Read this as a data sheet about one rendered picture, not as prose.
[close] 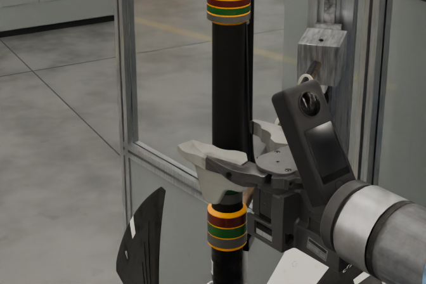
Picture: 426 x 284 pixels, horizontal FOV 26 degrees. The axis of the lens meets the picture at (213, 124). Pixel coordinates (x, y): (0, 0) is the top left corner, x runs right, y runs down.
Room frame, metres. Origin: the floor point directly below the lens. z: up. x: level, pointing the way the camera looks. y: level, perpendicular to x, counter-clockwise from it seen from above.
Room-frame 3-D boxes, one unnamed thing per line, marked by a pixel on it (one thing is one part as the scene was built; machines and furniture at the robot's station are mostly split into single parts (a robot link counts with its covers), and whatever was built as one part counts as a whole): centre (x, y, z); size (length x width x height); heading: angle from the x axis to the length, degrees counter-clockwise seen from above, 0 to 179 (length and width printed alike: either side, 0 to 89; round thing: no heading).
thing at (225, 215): (0.88, -0.02, 1.55); 0.04 x 0.04 x 0.05
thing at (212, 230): (0.88, -0.02, 1.55); 0.04 x 0.04 x 0.01
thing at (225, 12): (0.88, -0.02, 1.80); 0.04 x 0.04 x 0.01
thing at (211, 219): (0.88, -0.02, 1.56); 0.04 x 0.04 x 0.01
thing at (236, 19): (0.88, -0.02, 1.79); 0.04 x 0.04 x 0.01
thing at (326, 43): (1.49, -0.19, 1.54); 0.10 x 0.07 x 0.08; 164
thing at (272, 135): (0.90, -0.06, 1.63); 0.09 x 0.03 x 0.06; 18
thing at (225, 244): (0.88, -0.02, 1.54); 0.04 x 0.04 x 0.01
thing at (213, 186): (0.84, 0.00, 1.63); 0.09 x 0.03 x 0.06; 61
